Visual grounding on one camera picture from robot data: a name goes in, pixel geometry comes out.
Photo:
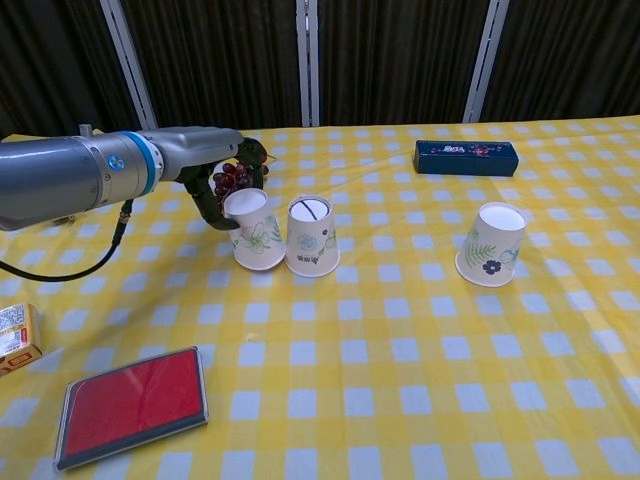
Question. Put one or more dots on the red ink pad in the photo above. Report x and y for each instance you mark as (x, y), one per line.
(135, 400)

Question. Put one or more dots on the dark red grape bunch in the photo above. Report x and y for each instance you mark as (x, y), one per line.
(227, 181)

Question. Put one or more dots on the yellow cardboard box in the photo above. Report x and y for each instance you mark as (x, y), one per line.
(17, 340)

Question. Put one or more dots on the white cup green leaf print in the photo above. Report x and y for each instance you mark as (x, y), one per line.
(257, 235)

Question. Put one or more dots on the black ribbed partition panel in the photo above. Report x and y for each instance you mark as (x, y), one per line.
(395, 60)
(575, 55)
(215, 60)
(50, 60)

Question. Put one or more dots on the white partition frame post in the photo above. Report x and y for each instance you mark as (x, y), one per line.
(130, 65)
(484, 65)
(307, 65)

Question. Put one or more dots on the white cup blue flower print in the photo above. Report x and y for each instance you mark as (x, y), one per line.
(492, 245)

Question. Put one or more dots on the white cup black-lined base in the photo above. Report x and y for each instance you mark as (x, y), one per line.
(312, 240)

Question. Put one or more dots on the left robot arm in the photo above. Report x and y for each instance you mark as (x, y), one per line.
(60, 175)

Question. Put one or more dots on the yellow white checkered tablecloth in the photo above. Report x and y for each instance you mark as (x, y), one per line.
(375, 350)

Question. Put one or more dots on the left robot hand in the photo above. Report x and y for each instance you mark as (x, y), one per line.
(200, 147)

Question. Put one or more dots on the dark blue printed box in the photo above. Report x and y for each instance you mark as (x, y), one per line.
(465, 157)

